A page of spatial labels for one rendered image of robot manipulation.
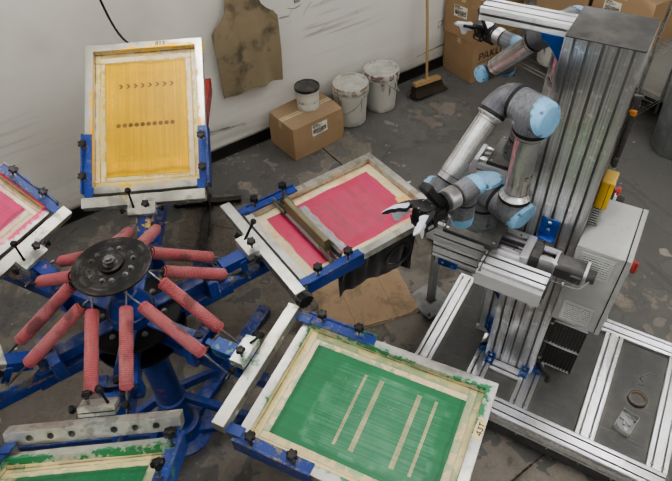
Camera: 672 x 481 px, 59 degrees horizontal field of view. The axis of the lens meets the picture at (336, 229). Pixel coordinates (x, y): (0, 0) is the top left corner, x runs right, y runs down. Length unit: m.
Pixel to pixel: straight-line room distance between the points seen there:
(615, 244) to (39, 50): 3.33
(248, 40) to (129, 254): 2.50
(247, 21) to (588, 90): 2.85
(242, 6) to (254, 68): 0.48
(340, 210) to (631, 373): 1.73
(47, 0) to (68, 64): 0.40
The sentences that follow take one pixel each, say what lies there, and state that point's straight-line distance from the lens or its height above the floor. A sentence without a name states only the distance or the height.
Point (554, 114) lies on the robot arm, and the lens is 2.01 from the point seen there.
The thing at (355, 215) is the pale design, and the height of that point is 0.95.
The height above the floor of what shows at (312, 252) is 0.95.
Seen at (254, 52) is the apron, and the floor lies 0.83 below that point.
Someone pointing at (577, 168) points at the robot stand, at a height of 1.55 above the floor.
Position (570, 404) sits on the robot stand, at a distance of 3.27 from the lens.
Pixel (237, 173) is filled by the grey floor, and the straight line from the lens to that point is 4.75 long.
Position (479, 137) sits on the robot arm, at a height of 1.74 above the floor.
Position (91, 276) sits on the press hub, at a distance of 2.36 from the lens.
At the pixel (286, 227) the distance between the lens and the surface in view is 2.85.
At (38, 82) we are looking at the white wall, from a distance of 4.18.
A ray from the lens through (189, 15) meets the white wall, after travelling 4.33.
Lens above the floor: 2.93
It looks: 45 degrees down
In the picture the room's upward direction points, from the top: 3 degrees counter-clockwise
